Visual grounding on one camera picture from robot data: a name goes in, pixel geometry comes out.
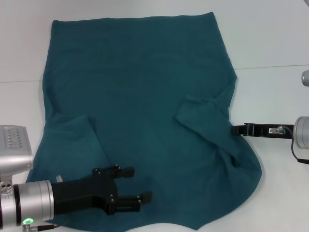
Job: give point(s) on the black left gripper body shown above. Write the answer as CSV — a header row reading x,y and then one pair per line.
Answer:
x,y
82,191

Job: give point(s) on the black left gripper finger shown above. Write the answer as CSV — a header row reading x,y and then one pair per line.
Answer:
x,y
146,197
128,172

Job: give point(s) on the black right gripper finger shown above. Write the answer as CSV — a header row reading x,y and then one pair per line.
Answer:
x,y
237,130

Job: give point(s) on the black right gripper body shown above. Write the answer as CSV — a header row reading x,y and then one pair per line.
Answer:
x,y
260,131

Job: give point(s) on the teal blue shirt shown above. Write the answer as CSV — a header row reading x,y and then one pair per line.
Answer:
x,y
135,84

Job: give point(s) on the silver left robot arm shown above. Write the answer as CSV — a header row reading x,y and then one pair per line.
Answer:
x,y
31,200

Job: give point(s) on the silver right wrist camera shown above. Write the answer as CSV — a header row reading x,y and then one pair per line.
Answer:
x,y
306,77

